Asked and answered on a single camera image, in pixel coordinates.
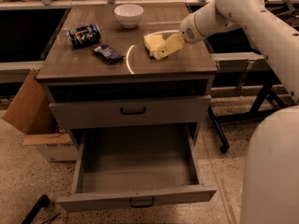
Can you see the white ceramic bowl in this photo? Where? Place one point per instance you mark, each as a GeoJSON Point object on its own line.
{"type": "Point", "coordinates": [129, 15]}

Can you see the black floor stand foot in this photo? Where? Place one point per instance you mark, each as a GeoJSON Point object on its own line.
{"type": "Point", "coordinates": [42, 202]}

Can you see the crushed blue soda can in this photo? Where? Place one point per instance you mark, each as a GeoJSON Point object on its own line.
{"type": "Point", "coordinates": [84, 36]}

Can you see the grey drawer cabinet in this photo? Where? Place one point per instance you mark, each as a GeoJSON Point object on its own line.
{"type": "Point", "coordinates": [76, 75]}

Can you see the black table leg frame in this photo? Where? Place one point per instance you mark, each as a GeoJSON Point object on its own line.
{"type": "Point", "coordinates": [255, 113]}

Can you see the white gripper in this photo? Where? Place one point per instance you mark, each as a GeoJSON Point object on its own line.
{"type": "Point", "coordinates": [188, 30]}

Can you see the closed middle drawer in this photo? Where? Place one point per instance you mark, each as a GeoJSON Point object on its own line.
{"type": "Point", "coordinates": [116, 113]}

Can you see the open bottom drawer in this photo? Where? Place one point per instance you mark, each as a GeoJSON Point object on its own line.
{"type": "Point", "coordinates": [136, 167]}

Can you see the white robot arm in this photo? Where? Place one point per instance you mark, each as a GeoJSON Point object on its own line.
{"type": "Point", "coordinates": [270, 193]}

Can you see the cardboard box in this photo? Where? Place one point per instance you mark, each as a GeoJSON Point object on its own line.
{"type": "Point", "coordinates": [29, 113]}

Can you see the yellow sponge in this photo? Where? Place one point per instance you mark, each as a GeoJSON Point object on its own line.
{"type": "Point", "coordinates": [152, 42]}

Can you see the dark blue snack packet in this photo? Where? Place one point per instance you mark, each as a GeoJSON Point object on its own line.
{"type": "Point", "coordinates": [108, 53]}

